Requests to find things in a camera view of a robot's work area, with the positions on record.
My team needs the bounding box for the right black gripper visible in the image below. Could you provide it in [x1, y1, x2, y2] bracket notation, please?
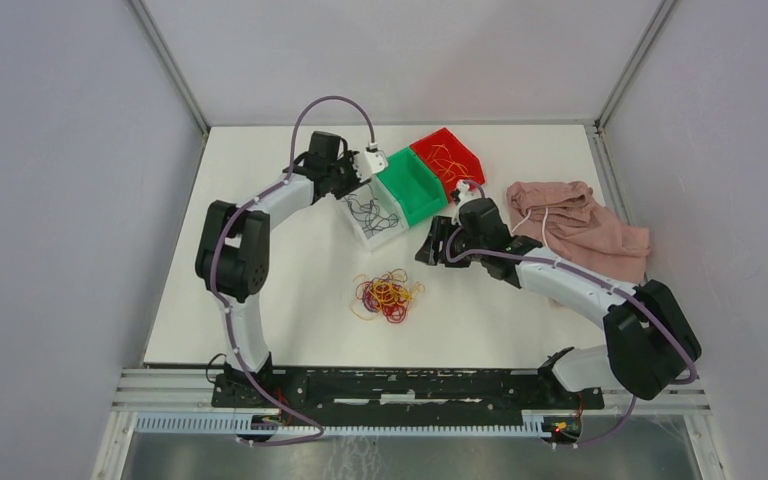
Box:
[415, 215, 487, 268]

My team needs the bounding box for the cable pile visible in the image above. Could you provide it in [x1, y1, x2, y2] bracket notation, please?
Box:
[348, 268, 426, 326]

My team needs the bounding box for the yellow cable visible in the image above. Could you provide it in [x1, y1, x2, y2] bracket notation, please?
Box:
[425, 144, 475, 187]

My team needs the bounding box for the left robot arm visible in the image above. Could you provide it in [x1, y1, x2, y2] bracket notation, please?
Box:
[195, 131, 369, 407]

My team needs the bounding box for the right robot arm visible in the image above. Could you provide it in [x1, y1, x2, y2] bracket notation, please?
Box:
[415, 198, 702, 408]

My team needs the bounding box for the clear plastic bin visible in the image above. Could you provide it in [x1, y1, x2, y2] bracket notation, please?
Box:
[341, 177, 409, 252]

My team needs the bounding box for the green plastic bin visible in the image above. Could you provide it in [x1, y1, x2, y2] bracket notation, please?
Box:
[377, 147, 448, 227]

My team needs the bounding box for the red plastic bin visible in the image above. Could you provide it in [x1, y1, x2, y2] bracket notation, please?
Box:
[409, 127, 486, 194]

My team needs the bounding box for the pink cloth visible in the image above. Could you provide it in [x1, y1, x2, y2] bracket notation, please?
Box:
[505, 181, 652, 293]

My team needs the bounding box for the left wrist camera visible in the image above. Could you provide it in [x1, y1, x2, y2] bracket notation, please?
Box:
[352, 149, 389, 182]

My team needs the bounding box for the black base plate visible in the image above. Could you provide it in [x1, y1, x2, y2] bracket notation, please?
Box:
[210, 366, 605, 427]

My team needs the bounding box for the white slotted cable duct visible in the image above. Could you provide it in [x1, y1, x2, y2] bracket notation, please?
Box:
[134, 412, 555, 439]

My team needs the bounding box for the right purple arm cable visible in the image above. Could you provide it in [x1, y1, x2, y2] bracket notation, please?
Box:
[444, 178, 700, 450]

